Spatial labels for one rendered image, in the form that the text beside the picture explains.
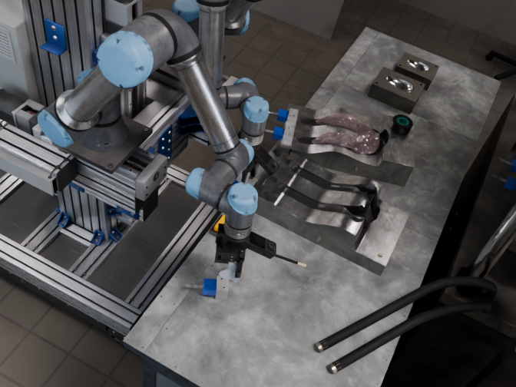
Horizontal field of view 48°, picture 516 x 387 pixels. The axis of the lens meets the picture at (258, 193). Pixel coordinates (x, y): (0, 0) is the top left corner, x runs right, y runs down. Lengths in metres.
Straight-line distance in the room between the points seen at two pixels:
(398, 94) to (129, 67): 1.49
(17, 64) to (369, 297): 1.39
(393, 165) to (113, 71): 1.19
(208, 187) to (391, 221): 0.80
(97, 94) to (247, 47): 2.72
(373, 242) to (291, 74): 2.17
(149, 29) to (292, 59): 2.81
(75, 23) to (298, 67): 2.37
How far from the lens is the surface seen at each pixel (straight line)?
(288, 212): 1.93
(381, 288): 1.95
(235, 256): 1.59
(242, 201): 1.42
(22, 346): 2.68
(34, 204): 2.82
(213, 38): 1.75
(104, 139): 1.83
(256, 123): 1.81
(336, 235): 1.91
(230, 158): 1.53
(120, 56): 1.31
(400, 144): 2.26
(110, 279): 2.54
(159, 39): 1.35
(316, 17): 4.37
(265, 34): 4.28
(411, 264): 2.05
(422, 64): 2.82
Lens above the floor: 2.36
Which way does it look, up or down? 49 degrees down
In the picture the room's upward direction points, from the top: 12 degrees clockwise
